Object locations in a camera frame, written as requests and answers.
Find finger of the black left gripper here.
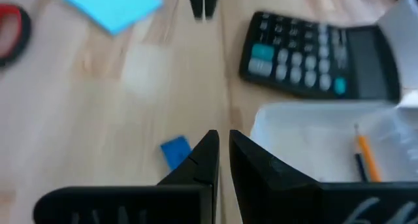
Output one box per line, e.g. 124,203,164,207
204,0,223,21
186,0,204,21

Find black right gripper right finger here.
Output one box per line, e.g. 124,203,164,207
229,129,418,224

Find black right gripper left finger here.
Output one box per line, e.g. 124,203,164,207
32,129,221,224

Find blue eraser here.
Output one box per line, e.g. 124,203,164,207
159,135,194,171

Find red-tipped pen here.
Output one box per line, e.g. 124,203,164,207
354,152,368,183

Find orange pencil with red eraser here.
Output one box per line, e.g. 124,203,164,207
353,123,383,184

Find blue sticky note pad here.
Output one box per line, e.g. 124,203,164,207
58,0,163,37

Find clear plastic pencil case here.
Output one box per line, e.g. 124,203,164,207
249,89,418,184

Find black desk calculator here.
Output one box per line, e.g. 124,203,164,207
238,10,402,104

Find red and black scissors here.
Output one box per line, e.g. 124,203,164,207
0,3,32,68

